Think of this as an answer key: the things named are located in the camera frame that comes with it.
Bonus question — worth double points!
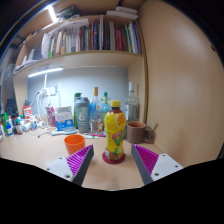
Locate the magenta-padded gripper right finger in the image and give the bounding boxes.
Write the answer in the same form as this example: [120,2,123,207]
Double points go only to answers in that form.
[130,143,184,186]

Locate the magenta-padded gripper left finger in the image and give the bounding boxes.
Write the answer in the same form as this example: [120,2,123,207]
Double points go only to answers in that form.
[44,144,95,187]

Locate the yellow-labelled tea drink bottle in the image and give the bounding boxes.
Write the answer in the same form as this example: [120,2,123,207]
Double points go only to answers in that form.
[103,100,128,162]

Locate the orange plastic cup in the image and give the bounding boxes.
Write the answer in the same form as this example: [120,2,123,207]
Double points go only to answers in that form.
[63,134,86,156]

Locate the pink and green pen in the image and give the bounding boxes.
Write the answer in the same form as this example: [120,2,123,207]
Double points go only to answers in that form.
[83,133,106,139]

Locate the brown mug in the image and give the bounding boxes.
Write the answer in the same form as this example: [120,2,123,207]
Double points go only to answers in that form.
[126,121,155,145]

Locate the white and blue brush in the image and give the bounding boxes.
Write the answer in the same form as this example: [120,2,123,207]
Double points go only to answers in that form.
[50,127,78,136]

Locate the blue and white carton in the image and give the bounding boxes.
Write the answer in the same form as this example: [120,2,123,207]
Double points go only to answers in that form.
[54,106,75,132]

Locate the grey shaker bottle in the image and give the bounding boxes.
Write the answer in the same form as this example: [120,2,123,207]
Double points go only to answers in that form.
[73,92,91,134]

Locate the clear bottle with gold cap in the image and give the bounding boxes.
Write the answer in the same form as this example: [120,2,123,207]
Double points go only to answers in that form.
[89,86,103,134]

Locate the pink pouch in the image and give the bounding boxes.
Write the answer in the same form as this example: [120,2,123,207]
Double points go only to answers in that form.
[45,106,57,128]

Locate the clear glass liquor bottle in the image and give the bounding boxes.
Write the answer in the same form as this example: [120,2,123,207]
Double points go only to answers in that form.
[124,81,141,123]

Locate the green-capped bottle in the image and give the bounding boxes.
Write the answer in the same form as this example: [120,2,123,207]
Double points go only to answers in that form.
[100,91,110,116]

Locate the red and white canister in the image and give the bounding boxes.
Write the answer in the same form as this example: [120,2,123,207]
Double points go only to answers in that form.
[23,105,33,120]

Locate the under-shelf light bar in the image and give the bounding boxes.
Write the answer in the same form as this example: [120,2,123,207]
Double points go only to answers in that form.
[27,67,64,78]

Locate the wooden shelf unit with books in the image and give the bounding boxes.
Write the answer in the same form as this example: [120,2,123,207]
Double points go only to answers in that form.
[13,6,149,124]

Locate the ceiling tube light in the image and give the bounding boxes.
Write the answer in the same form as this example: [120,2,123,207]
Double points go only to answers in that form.
[46,3,58,24]

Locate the white cable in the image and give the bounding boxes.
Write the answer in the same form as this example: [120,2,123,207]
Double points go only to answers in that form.
[34,89,48,124]

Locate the white wall power strip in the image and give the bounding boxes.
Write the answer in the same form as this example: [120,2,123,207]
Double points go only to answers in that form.
[43,87,58,98]

